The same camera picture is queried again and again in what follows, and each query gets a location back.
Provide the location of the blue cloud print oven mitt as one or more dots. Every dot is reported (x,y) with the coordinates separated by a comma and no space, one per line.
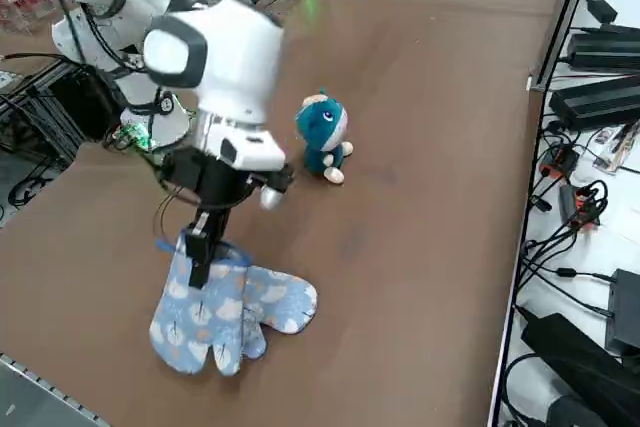
(285,297)
(195,322)

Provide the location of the small black power adapter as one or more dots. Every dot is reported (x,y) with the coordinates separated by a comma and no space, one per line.
(602,9)

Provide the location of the black aluminium frame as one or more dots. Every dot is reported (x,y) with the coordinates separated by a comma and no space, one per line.
(75,97)

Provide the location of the long black power supply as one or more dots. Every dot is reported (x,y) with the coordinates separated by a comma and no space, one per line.
(605,49)
(595,102)

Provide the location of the black box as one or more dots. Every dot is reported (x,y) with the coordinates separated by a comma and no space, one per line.
(625,312)

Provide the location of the small blue plush doll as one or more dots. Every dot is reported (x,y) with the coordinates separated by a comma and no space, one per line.
(320,122)

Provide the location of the aluminium frame post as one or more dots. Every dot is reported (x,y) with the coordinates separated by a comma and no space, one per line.
(562,12)

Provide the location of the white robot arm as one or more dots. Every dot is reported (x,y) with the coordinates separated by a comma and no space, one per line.
(235,62)

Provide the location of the red black electronic device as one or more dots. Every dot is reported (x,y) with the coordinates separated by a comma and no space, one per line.
(560,159)

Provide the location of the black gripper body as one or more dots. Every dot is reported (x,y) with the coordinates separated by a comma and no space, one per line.
(215,184)

